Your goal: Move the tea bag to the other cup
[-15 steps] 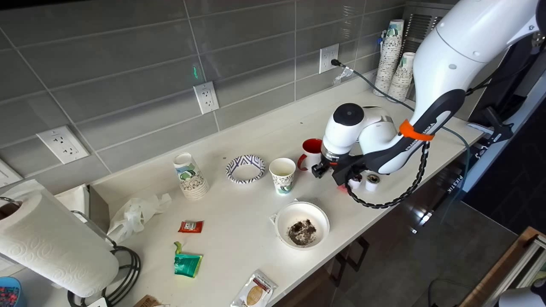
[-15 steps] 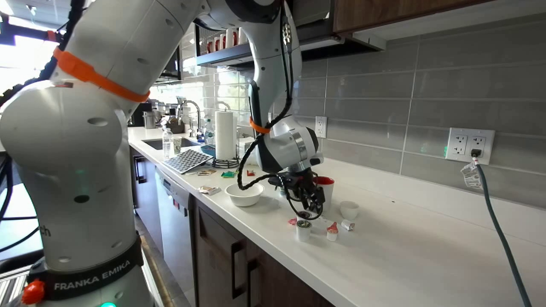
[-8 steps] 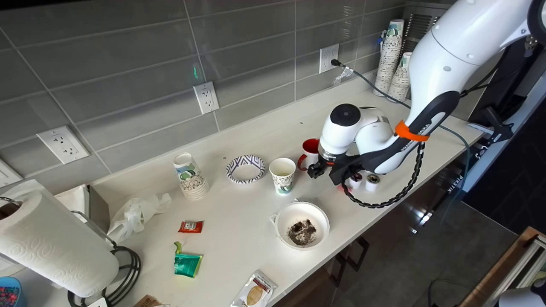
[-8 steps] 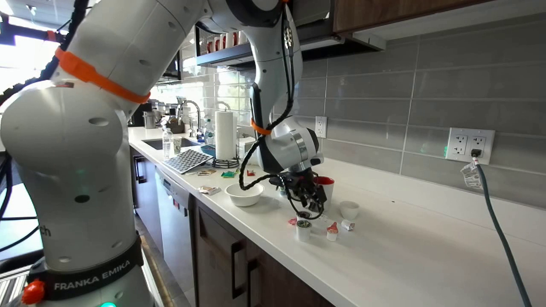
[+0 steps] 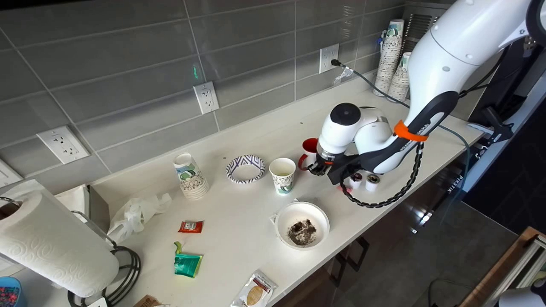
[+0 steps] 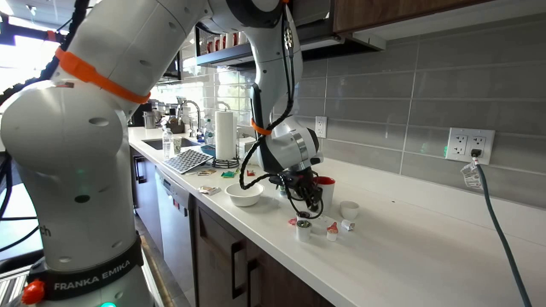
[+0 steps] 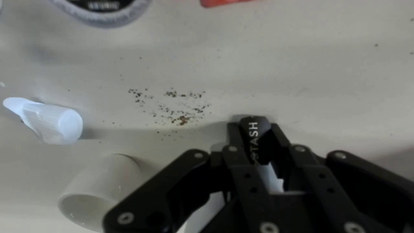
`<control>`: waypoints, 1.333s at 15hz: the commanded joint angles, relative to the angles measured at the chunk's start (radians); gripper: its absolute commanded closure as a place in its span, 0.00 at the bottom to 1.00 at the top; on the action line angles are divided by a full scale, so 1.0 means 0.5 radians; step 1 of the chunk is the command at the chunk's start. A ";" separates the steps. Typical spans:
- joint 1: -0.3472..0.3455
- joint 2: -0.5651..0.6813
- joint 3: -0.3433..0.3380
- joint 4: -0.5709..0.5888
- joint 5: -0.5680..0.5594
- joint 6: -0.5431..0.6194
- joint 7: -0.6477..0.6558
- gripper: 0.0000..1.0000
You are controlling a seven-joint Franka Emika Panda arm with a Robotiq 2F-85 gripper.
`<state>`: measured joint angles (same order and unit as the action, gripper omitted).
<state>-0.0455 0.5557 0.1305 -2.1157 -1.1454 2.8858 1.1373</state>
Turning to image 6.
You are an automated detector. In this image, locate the wooden cabinet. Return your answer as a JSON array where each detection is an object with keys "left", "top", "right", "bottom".
[
  {"left": 332, "top": 0, "right": 492, "bottom": 35},
  {"left": 190, "top": 195, "right": 335, "bottom": 307}
]

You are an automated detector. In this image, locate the dark green power cable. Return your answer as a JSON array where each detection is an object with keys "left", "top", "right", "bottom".
[{"left": 470, "top": 147, "right": 535, "bottom": 307}]

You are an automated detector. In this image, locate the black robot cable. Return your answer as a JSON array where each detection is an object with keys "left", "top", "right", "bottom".
[{"left": 238, "top": 0, "right": 326, "bottom": 223}]

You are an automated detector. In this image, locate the red and white mug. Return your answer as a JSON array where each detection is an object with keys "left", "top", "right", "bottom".
[{"left": 316, "top": 176, "right": 338, "bottom": 221}]

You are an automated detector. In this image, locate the wooden upper cabinet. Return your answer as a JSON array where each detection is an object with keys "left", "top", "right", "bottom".
[{"left": 332, "top": 0, "right": 492, "bottom": 35}]

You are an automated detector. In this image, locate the clear plastic bottle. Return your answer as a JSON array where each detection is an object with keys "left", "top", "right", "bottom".
[{"left": 161, "top": 125, "right": 175, "bottom": 159}]

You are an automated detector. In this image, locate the metal napkin box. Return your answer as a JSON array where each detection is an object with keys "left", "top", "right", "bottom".
[{"left": 236, "top": 137, "right": 262, "bottom": 170}]

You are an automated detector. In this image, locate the white ceramic bowl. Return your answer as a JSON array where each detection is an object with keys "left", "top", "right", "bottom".
[{"left": 224, "top": 182, "right": 267, "bottom": 211}]

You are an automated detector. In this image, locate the clear snack packet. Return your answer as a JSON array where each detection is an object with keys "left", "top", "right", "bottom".
[{"left": 195, "top": 185, "right": 224, "bottom": 199}]

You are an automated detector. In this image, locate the stainless dishwasher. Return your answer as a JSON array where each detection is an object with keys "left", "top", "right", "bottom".
[{"left": 152, "top": 166, "right": 199, "bottom": 306}]

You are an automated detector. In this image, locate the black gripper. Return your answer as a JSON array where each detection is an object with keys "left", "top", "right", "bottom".
[{"left": 275, "top": 163, "right": 326, "bottom": 217}]

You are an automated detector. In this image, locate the small white cup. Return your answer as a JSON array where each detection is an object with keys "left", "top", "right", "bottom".
[{"left": 338, "top": 200, "right": 362, "bottom": 223}]

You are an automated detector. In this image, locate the white paper towel roll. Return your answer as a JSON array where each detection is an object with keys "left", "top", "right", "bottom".
[{"left": 214, "top": 108, "right": 239, "bottom": 165}]

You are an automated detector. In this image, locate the chrome sink faucet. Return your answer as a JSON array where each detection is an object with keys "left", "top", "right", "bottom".
[{"left": 175, "top": 96, "right": 205, "bottom": 141}]

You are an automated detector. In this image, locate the wooden lower cabinet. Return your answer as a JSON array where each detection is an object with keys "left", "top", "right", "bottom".
[{"left": 190, "top": 195, "right": 335, "bottom": 307}]

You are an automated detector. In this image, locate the black coffee machine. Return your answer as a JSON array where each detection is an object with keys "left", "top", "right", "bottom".
[{"left": 127, "top": 100, "right": 158, "bottom": 129}]

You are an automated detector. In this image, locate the grey dish drying rack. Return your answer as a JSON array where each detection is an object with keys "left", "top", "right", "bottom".
[{"left": 163, "top": 147, "right": 210, "bottom": 176}]

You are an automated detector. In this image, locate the white cable tag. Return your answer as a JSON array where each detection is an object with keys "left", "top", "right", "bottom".
[{"left": 460, "top": 161, "right": 487, "bottom": 194}]

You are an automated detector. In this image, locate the white wall outlet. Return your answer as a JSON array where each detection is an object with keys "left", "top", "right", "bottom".
[
  {"left": 313, "top": 115, "right": 330, "bottom": 141},
  {"left": 444, "top": 127, "right": 497, "bottom": 168}
]

